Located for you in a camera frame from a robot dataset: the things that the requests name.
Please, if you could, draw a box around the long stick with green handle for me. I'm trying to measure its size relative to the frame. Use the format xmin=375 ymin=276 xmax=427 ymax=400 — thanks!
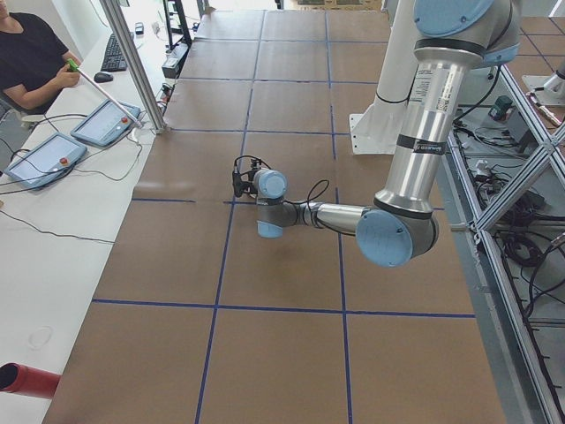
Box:
xmin=66 ymin=58 xmax=143 ymax=127

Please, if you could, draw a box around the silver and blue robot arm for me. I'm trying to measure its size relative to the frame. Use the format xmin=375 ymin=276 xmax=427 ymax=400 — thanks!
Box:
xmin=232 ymin=1 xmax=522 ymax=268

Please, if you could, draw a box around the person in black shirt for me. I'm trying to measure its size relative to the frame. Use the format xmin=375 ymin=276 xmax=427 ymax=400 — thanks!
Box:
xmin=1 ymin=2 xmax=80 ymax=113

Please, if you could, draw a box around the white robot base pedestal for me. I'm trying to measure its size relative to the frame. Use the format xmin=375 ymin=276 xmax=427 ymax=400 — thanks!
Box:
xmin=350 ymin=0 xmax=419 ymax=155

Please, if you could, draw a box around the aluminium frame rail structure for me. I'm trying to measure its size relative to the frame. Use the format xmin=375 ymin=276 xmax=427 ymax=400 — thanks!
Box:
xmin=448 ymin=67 xmax=564 ymax=423

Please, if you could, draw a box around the teach pendant tablet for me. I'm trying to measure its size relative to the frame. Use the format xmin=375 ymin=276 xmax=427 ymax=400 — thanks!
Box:
xmin=71 ymin=100 xmax=140 ymax=147
xmin=4 ymin=132 xmax=87 ymax=190

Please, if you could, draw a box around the red cylinder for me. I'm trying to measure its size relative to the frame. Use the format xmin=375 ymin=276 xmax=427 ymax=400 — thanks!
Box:
xmin=1 ymin=363 xmax=61 ymax=399

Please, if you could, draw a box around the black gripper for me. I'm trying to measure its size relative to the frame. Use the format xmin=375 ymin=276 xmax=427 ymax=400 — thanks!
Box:
xmin=232 ymin=166 xmax=260 ymax=197

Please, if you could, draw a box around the aluminium frame post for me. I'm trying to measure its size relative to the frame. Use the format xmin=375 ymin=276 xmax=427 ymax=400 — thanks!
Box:
xmin=100 ymin=0 xmax=166 ymax=134

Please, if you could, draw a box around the brown paper table cover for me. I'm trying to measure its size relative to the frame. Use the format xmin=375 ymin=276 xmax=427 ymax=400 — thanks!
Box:
xmin=45 ymin=11 xmax=505 ymax=423

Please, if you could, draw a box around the black keyboard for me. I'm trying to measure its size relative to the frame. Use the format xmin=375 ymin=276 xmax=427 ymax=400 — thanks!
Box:
xmin=101 ymin=34 xmax=127 ymax=72

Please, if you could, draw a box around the near teach pendant tablet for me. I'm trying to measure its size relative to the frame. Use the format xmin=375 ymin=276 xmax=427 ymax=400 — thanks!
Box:
xmin=4 ymin=132 xmax=87 ymax=190

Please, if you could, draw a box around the black computer mouse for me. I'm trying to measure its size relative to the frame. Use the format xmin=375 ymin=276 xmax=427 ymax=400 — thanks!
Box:
xmin=94 ymin=72 xmax=114 ymax=83

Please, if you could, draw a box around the far teach pendant tablet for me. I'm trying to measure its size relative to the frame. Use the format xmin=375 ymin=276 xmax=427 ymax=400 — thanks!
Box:
xmin=71 ymin=100 xmax=140 ymax=147

